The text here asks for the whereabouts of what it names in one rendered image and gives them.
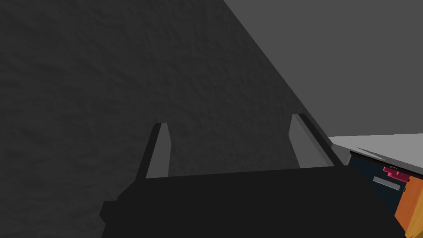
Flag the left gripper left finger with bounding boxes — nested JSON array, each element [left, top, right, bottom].
[[135, 122, 172, 181]]

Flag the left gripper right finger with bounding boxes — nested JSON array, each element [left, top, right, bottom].
[[288, 113, 345, 169]]

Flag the orange wooden cabinet with dark front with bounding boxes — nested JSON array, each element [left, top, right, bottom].
[[347, 147, 423, 238]]

